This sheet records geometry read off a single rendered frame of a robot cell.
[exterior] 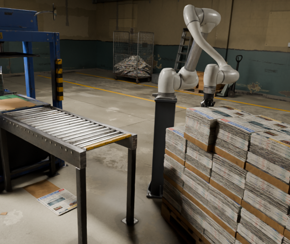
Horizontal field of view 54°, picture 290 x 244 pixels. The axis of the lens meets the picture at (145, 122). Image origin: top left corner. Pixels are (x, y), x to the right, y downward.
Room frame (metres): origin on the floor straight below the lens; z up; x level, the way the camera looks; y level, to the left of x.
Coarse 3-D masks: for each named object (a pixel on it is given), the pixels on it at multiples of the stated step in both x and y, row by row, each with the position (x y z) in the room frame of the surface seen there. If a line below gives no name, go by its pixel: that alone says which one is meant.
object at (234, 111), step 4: (220, 108) 2.05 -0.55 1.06; (224, 108) 2.05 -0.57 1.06; (228, 108) 2.05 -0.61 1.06; (232, 108) 2.05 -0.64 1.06; (236, 108) 2.06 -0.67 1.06; (228, 112) 1.94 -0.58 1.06; (232, 112) 1.94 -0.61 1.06; (236, 112) 1.95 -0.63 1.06; (240, 112) 1.95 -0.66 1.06; (244, 112) 1.96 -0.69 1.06; (240, 116) 1.85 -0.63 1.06
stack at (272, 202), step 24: (168, 144) 2.22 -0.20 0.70; (192, 144) 1.94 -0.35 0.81; (168, 168) 2.19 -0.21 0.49; (216, 168) 1.71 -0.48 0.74; (240, 168) 1.54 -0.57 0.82; (168, 192) 2.18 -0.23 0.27; (192, 192) 1.90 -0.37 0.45; (216, 192) 1.68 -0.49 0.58; (240, 192) 1.51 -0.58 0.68; (264, 192) 1.38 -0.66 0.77; (168, 216) 2.15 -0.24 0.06; (192, 216) 1.87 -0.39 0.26; (240, 216) 1.51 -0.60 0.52; (288, 216) 1.24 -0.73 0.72; (216, 240) 1.64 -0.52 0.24; (264, 240) 1.33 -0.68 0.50
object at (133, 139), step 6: (54, 108) 2.85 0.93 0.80; (72, 114) 2.65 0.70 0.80; (90, 120) 2.48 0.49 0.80; (108, 126) 2.32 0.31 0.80; (120, 132) 2.20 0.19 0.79; (126, 132) 2.18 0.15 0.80; (126, 138) 2.16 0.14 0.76; (132, 138) 2.11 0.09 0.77; (120, 144) 2.20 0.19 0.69; (126, 144) 2.16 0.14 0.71; (132, 144) 2.11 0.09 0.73
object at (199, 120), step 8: (192, 112) 1.93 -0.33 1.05; (200, 112) 1.90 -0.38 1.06; (208, 112) 1.91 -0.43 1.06; (216, 112) 1.93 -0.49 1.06; (192, 120) 1.93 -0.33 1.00; (200, 120) 1.84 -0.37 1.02; (208, 120) 1.77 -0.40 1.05; (216, 120) 1.77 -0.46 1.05; (192, 128) 1.93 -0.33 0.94; (200, 128) 1.84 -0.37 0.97; (208, 128) 1.76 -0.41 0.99; (216, 128) 1.78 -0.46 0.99; (192, 136) 1.92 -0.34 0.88; (200, 136) 1.84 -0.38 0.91; (208, 136) 1.77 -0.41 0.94; (208, 144) 1.76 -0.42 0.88
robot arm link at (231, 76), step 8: (192, 24) 2.33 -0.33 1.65; (192, 32) 2.32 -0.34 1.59; (200, 32) 2.31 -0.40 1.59; (200, 40) 2.27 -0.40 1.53; (208, 48) 2.25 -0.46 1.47; (216, 56) 2.23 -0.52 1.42; (224, 64) 2.19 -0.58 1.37; (224, 72) 2.11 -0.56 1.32; (232, 72) 2.14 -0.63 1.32; (224, 80) 2.10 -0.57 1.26; (232, 80) 2.13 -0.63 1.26
